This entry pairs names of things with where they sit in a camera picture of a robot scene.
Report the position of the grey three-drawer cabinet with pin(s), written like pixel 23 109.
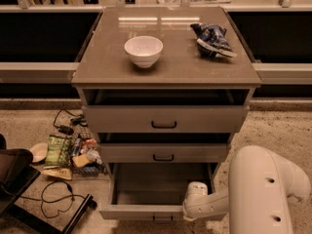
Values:
pixel 106 66

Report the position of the grey middle drawer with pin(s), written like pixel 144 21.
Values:
pixel 164 147

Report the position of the grey drawer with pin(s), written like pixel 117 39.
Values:
pixel 153 191
pixel 166 111
pixel 164 147

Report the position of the grey top drawer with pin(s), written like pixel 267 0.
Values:
pixel 166 111

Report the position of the wire basket with snacks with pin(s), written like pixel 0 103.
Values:
pixel 84 143

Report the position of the tan snack bag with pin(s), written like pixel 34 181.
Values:
pixel 63 173

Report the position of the yellow sponge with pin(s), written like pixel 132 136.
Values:
pixel 81 161

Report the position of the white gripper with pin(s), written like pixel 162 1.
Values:
pixel 196 191

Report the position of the green chip bag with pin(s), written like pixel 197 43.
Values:
pixel 57 152

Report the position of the white ceramic bowl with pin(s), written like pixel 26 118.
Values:
pixel 143 51

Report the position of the white plate on floor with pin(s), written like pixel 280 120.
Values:
pixel 39 151

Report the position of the grey bottom drawer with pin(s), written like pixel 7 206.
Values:
pixel 153 191

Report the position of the black chair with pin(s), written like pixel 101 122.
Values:
pixel 16 174

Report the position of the blue chip bag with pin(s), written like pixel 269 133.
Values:
pixel 211 40

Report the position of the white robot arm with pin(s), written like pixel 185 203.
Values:
pixel 261 185

